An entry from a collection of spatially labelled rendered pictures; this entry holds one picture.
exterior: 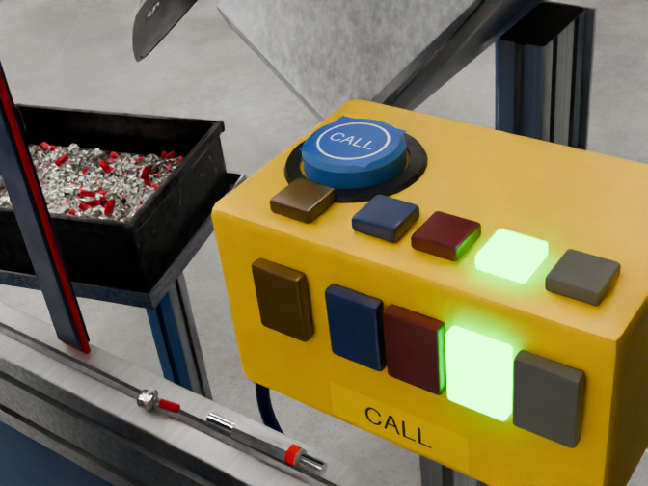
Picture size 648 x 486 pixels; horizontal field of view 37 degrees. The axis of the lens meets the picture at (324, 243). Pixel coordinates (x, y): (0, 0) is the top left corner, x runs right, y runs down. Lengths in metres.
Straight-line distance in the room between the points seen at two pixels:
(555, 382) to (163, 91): 2.75
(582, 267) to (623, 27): 2.89
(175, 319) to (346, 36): 0.31
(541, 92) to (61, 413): 0.49
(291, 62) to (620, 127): 1.96
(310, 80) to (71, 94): 2.44
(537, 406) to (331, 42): 0.45
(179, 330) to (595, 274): 0.61
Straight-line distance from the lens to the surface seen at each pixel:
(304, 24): 0.72
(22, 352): 0.67
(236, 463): 0.55
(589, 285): 0.30
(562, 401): 0.31
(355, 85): 0.71
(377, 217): 0.33
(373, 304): 0.33
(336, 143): 0.37
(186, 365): 0.90
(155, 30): 0.84
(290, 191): 0.35
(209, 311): 2.05
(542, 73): 0.86
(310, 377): 0.38
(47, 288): 0.62
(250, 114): 2.79
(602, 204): 0.35
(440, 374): 0.33
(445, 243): 0.31
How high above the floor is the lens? 1.26
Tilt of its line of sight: 35 degrees down
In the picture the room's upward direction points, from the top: 7 degrees counter-clockwise
